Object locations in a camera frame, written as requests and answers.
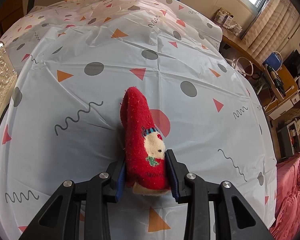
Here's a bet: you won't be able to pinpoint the black television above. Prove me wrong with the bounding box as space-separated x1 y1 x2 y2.
283 50 300 78

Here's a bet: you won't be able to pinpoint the red Christmas sock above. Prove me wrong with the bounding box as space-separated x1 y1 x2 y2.
120 87 170 196

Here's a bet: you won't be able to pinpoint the right beige curtain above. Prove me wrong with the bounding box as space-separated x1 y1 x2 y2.
242 0 300 64

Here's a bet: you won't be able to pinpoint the white bag under desk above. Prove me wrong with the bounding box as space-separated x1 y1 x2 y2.
225 56 254 77

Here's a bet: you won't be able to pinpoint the boxes on desk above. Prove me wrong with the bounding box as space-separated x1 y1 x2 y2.
214 8 242 36

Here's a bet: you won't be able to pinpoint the wooden desk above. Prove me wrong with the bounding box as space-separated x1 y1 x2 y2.
221 27 264 72

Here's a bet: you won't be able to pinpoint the patterned plastic tablecloth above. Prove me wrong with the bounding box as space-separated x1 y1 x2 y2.
0 0 277 239

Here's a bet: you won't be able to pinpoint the blue folding chair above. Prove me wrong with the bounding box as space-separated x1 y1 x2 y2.
262 51 291 106

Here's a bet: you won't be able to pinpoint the pink ruffled bedding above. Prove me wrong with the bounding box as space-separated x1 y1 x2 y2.
269 153 300 239

